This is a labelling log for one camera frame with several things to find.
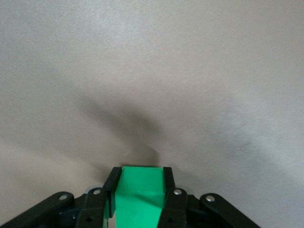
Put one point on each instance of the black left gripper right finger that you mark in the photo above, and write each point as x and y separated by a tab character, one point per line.
180	209

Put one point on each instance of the green cube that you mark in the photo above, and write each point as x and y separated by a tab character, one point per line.
140	180

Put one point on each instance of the brown table mat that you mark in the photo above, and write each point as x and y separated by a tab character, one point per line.
152	59

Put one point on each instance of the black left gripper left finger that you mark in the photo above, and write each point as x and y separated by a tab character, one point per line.
90	209

